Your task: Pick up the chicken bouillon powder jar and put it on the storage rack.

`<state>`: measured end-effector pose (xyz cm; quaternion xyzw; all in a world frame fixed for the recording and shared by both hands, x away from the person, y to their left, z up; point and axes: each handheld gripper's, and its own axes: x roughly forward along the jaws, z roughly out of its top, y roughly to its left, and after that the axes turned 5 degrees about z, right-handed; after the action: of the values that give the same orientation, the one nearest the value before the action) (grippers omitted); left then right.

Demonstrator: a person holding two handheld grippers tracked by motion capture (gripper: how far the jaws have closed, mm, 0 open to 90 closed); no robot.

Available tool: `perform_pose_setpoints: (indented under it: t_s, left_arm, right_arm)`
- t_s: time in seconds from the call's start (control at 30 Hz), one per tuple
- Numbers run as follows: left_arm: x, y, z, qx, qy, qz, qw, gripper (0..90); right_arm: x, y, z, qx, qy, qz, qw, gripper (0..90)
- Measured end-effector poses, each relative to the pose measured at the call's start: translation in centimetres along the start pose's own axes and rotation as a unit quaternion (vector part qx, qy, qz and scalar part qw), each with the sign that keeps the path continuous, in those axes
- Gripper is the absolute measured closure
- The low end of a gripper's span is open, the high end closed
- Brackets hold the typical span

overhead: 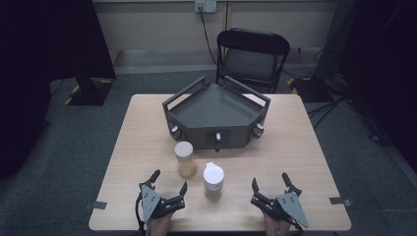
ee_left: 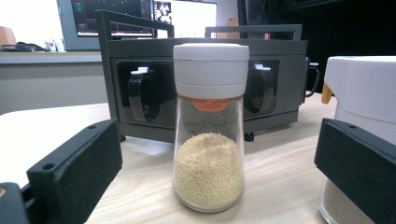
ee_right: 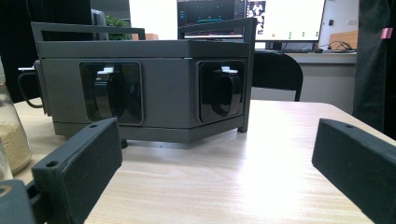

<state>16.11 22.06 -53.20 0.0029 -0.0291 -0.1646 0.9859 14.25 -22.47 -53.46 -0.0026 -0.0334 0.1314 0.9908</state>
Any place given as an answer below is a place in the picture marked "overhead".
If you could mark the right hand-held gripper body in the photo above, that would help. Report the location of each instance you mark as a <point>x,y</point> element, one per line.
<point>291,206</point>

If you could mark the black stand base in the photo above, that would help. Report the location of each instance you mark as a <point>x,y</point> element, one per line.
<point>90,91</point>
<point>311,89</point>

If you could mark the jar with white spout lid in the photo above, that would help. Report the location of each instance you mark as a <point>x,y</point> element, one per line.
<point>213,177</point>

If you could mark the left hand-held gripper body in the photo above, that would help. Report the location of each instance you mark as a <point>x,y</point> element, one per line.
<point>151,203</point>

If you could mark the white wall socket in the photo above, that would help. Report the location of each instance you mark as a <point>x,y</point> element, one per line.
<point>206,5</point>

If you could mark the jar of yellow grains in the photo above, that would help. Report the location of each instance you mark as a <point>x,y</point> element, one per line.
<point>186,160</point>

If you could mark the dark grey corner rack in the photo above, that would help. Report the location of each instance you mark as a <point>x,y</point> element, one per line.
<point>214,106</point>

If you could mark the black folding chair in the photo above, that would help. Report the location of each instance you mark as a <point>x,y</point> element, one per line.
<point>250,62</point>

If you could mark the person's right hand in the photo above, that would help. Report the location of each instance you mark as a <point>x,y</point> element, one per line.
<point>275,227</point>

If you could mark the black curtain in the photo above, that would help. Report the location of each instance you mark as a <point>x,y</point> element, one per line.
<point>42,49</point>
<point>383,59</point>

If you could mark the person's left hand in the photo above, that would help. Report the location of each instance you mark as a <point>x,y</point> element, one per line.
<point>161,226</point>

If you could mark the grey tape strip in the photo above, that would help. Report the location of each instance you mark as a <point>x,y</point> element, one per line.
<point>95,205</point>
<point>340,201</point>

